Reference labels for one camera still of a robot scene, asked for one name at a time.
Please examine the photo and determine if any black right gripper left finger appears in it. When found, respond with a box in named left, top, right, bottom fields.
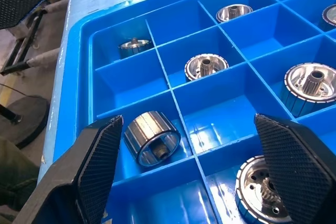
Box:
left=13, top=115, right=123, bottom=224

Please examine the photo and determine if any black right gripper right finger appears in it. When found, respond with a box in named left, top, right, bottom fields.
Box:
left=254, top=113, right=336, bottom=224

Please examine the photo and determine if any blue compartment tray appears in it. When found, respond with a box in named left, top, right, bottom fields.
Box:
left=52, top=0, right=336, bottom=224

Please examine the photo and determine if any round black stand base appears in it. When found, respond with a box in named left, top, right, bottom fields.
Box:
left=0, top=95, right=51, bottom=149

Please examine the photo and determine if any black mesh chair back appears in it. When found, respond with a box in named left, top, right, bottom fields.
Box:
left=0, top=0, right=53, bottom=30

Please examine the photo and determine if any black metal chair frame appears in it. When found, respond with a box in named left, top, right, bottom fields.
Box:
left=0, top=0, right=71, bottom=77

